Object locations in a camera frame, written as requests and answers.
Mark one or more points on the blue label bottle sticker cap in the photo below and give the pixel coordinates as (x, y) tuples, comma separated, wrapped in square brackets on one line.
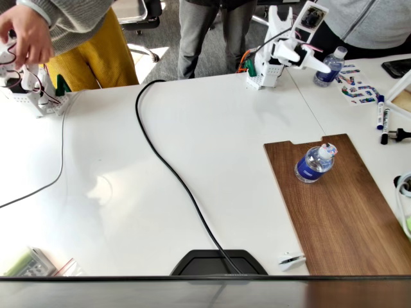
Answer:
[(313, 167)]

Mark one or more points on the white leader arm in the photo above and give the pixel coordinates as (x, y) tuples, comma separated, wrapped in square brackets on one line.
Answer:
[(29, 93)]

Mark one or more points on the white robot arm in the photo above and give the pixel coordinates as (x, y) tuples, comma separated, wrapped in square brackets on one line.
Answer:
[(266, 72)]

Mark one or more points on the water bottle with plain cap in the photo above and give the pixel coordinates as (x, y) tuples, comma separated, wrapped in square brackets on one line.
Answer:
[(330, 73)]

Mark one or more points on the person's bare hand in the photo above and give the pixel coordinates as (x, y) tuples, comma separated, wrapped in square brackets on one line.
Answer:
[(32, 35)]

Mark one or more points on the green table clamp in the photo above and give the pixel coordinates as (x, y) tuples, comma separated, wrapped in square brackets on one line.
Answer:
[(62, 86), (251, 69)]

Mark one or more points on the chrome office chair base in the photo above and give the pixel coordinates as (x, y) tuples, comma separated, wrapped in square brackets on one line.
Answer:
[(260, 19)]

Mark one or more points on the colourful sticker sheet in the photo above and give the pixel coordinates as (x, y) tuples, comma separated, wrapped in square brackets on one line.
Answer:
[(356, 86)]

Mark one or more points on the person in grey hoodie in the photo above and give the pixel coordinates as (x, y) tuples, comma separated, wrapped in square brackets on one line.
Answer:
[(363, 19)]

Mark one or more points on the blue whiteboard marker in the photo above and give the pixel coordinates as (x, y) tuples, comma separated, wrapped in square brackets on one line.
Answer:
[(379, 112)]

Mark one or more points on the black smartphone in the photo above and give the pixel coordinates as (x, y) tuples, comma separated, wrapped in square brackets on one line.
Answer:
[(398, 68)]

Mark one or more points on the white framed wooden tray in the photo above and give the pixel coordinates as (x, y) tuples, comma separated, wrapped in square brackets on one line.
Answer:
[(396, 93)]

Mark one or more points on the black whiteboard marker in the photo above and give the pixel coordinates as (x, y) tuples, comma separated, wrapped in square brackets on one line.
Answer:
[(385, 126)]

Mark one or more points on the person in grey trousers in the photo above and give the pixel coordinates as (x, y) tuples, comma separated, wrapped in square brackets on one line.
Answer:
[(192, 38)]

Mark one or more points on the black power plug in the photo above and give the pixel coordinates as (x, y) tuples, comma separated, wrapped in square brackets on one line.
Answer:
[(399, 134)]

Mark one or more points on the black office chair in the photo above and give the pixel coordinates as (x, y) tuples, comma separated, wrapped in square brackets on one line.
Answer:
[(144, 13)]

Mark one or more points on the round dark desk grommet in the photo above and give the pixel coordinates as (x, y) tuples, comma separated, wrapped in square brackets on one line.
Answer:
[(407, 186)]

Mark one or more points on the brown wooden board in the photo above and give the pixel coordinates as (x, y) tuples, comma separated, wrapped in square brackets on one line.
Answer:
[(334, 218)]

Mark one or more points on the white plastic tray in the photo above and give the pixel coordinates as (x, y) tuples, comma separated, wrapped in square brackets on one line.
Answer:
[(399, 199)]

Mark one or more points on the person in yellow trousers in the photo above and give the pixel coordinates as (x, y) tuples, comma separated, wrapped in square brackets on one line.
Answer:
[(102, 61)]

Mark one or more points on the black monitor stand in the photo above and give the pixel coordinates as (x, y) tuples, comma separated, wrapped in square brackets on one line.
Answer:
[(205, 264)]

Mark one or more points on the white wristband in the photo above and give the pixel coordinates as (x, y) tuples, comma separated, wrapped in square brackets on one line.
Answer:
[(45, 14)]

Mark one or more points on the black computer monitor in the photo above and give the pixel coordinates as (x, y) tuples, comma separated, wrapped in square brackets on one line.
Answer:
[(128, 293)]

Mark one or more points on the clear zip bag red seal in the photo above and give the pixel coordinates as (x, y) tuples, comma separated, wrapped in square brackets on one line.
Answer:
[(69, 269)]

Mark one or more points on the wrist camera on white mount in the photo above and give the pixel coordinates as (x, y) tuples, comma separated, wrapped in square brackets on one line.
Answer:
[(311, 16)]

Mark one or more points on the white clamp bracket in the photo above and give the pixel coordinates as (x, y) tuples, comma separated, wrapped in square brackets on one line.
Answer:
[(290, 261)]

